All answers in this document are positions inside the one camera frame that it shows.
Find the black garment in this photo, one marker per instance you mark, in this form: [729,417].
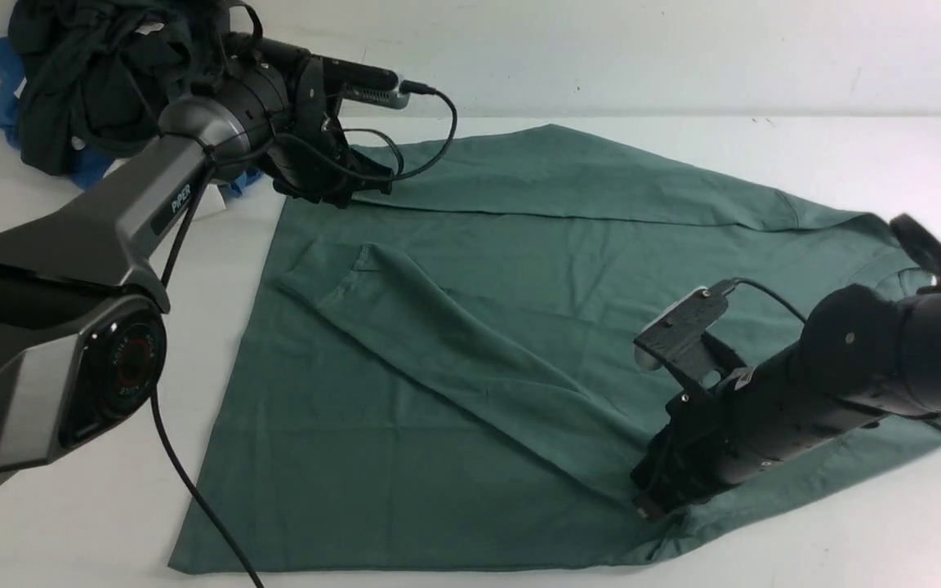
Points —
[41,22]

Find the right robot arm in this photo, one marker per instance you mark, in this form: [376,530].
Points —
[859,359]

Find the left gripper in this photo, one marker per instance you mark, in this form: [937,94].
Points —
[311,158]

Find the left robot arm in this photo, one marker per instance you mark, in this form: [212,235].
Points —
[82,341]

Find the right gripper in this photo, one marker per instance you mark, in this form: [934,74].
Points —
[701,452]

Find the blue garment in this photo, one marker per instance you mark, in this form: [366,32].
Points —
[5,98]

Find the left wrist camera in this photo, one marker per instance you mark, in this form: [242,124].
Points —
[361,83]

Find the green long-sleeve top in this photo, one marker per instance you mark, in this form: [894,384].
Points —
[442,379]

